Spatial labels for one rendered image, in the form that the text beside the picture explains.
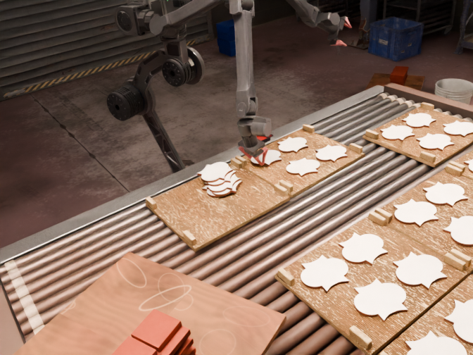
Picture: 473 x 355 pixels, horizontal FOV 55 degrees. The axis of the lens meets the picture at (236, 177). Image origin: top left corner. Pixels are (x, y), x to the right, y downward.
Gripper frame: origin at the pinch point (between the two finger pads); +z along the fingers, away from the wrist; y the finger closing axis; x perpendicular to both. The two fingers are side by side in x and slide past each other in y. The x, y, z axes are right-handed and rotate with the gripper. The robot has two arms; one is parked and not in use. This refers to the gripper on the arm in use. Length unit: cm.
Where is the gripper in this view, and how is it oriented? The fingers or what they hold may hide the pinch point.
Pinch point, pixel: (256, 160)
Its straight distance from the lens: 183.6
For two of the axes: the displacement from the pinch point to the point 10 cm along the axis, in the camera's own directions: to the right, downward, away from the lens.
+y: 6.0, 3.9, -7.0
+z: 2.7, 7.2, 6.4
